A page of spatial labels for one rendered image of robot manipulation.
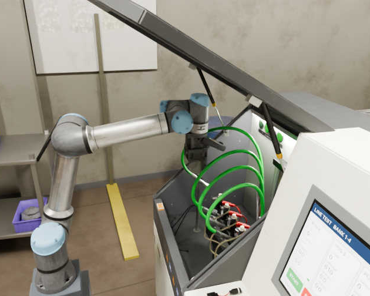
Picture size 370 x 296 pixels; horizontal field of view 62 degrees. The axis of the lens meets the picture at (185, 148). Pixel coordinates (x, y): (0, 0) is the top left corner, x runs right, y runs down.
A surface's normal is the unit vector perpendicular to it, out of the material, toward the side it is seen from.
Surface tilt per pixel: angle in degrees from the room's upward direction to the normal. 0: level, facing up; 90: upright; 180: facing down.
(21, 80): 90
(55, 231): 7
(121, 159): 90
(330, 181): 76
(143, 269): 0
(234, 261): 90
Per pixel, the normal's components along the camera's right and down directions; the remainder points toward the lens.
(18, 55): 0.34, 0.37
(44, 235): 0.04, -0.86
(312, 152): -0.94, -0.14
